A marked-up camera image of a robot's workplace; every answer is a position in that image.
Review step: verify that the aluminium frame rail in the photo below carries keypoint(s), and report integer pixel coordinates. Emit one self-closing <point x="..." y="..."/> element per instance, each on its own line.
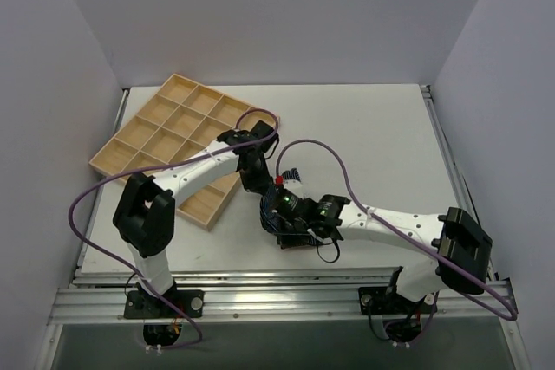
<point x="231" y="299"/>

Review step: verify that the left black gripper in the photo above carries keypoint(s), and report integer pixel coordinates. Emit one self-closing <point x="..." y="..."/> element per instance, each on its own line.
<point x="252" y="165"/>

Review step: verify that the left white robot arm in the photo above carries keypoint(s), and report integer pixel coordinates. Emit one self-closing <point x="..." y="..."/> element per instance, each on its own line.
<point x="145" y="214"/>

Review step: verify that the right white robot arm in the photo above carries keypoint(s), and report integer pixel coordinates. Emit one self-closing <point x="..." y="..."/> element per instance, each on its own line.
<point x="457" y="249"/>

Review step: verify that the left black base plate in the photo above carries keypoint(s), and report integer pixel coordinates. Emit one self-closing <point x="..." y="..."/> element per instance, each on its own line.
<point x="142" y="306"/>

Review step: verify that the wooden compartment tray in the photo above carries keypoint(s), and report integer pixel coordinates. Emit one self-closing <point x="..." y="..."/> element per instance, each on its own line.
<point x="178" y="121"/>

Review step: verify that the navy striped underwear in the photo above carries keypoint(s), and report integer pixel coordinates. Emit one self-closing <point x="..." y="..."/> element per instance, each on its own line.
<point x="286" y="237"/>

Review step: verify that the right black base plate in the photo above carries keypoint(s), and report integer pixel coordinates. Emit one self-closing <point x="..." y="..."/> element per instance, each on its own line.
<point x="378" y="300"/>

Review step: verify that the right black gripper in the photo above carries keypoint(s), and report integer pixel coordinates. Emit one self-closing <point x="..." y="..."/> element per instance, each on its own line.
<point x="293" y="231"/>

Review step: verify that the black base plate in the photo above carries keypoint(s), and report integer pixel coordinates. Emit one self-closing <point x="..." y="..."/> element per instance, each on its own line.
<point x="142" y="306"/>
<point x="378" y="300"/>

